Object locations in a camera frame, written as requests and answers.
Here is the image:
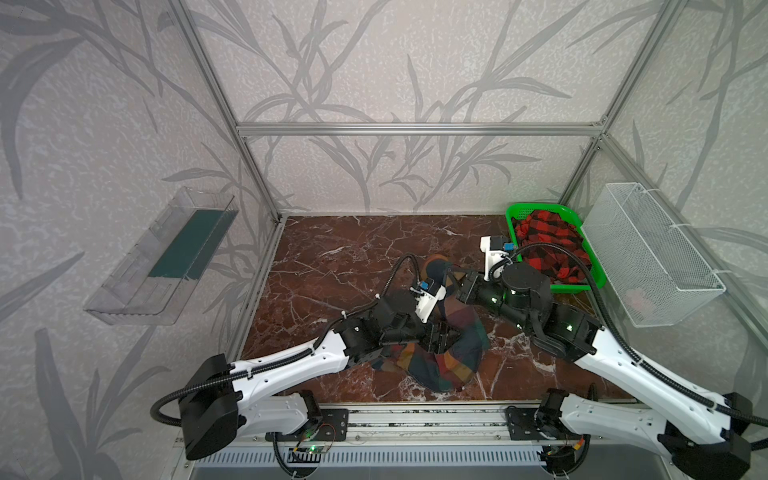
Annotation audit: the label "red black plaid shirt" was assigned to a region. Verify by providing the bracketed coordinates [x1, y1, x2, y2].
[513, 210, 592, 285]

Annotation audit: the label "aluminium frame bars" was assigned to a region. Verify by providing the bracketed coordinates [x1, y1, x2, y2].
[167, 1, 767, 346]

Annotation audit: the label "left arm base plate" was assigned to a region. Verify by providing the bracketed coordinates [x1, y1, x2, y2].
[277, 408, 350, 443]

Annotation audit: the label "clear plastic wall bin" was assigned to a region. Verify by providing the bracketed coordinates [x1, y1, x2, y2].
[84, 187, 239, 326]

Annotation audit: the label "aluminium front rail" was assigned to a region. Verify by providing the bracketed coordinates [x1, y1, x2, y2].
[173, 401, 679, 448]

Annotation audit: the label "green plastic basket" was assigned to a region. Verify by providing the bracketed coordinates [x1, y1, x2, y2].
[505, 203, 607, 294]

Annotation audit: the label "pink object in basket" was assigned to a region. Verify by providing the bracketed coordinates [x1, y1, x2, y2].
[624, 288, 655, 313]

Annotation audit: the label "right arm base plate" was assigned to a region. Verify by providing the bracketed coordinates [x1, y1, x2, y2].
[504, 405, 582, 443]

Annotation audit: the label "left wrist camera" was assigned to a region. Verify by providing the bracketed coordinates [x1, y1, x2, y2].
[411, 278, 446, 323]

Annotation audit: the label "white wire mesh basket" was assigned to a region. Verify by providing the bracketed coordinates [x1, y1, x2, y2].
[583, 182, 726, 328]

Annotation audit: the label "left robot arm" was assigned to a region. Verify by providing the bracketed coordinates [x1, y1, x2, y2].
[178, 292, 460, 460]

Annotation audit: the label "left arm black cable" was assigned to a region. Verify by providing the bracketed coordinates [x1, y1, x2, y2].
[149, 254, 427, 428]

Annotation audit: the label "multicolour plaid shirt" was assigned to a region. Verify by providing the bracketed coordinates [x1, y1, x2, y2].
[368, 254, 490, 394]

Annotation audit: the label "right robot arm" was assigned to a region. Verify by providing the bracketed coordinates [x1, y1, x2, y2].
[457, 261, 757, 479]

